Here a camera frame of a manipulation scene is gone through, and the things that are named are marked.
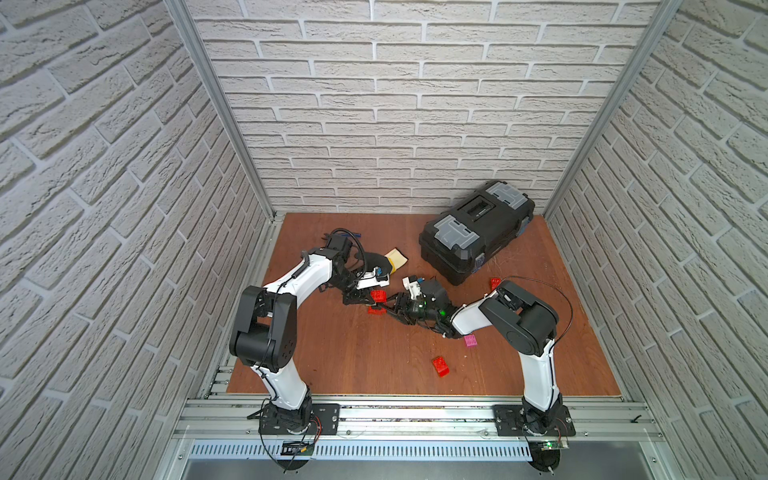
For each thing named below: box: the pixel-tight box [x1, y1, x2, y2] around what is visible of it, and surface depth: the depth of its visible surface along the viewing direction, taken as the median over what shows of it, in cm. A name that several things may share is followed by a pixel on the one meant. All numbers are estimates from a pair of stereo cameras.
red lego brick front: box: [432, 356, 450, 378], surface depth 83 cm
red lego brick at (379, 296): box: [370, 290, 387, 303], surface depth 89 cm
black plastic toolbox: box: [419, 180, 536, 286], surface depth 97 cm
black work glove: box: [363, 252, 392, 275], surface depth 105 cm
